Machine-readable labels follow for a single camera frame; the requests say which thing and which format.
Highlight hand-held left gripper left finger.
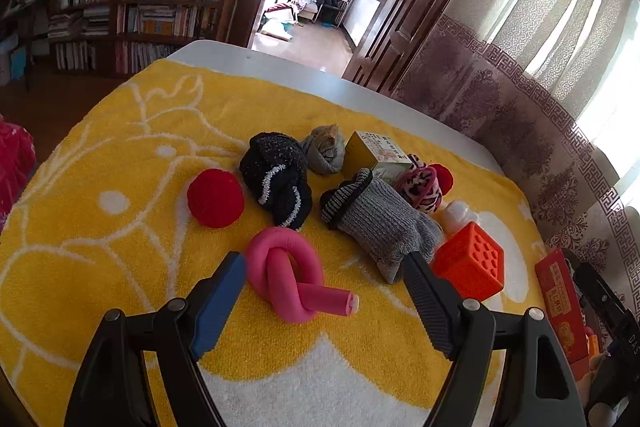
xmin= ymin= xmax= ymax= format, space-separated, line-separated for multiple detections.
xmin=65 ymin=251 xmax=247 ymax=427

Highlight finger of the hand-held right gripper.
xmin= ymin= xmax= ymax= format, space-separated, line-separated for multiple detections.
xmin=574 ymin=262 xmax=608 ymax=305

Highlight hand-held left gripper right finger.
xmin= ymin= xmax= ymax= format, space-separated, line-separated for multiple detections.
xmin=402 ymin=252 xmax=586 ymax=427

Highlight red cardboard box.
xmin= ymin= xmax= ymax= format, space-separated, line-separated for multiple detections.
xmin=534 ymin=248 xmax=601 ymax=383

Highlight orange studded toy cube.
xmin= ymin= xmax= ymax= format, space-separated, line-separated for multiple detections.
xmin=430 ymin=222 xmax=505 ymax=301

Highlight pink knotted foam curler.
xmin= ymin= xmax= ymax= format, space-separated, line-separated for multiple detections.
xmin=246 ymin=227 xmax=361 ymax=324

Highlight white plastic bag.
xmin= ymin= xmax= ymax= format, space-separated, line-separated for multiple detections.
xmin=442 ymin=200 xmax=482 ymax=236

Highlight grey striped-cuff sock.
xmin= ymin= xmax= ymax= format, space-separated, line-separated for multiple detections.
xmin=320 ymin=168 xmax=445 ymax=285

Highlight red pompom ball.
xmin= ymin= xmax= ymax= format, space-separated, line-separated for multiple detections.
xmin=429 ymin=163 xmax=455 ymax=194
xmin=187 ymin=168 xmax=246 ymax=229

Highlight pink leopard sock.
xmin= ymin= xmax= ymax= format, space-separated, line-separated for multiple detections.
xmin=393 ymin=154 xmax=444 ymax=216

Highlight black sock ball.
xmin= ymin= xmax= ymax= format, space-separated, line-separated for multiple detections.
xmin=238 ymin=132 xmax=314 ymax=231

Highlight yellow white printed towel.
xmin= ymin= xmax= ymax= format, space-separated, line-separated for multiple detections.
xmin=0 ymin=57 xmax=556 ymax=427

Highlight small printed cardboard box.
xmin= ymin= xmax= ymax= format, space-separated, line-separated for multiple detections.
xmin=344 ymin=130 xmax=414 ymax=182

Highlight patterned lace curtain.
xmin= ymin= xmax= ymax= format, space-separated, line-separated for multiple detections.
xmin=390 ymin=0 xmax=640 ymax=343

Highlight grey sock ball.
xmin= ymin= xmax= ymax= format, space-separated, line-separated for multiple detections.
xmin=301 ymin=124 xmax=347 ymax=176

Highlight pink cloth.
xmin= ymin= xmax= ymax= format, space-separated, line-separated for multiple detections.
xmin=0 ymin=116 xmax=37 ymax=233

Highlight wooden door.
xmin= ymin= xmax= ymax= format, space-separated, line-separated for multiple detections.
xmin=344 ymin=0 xmax=506 ymax=95

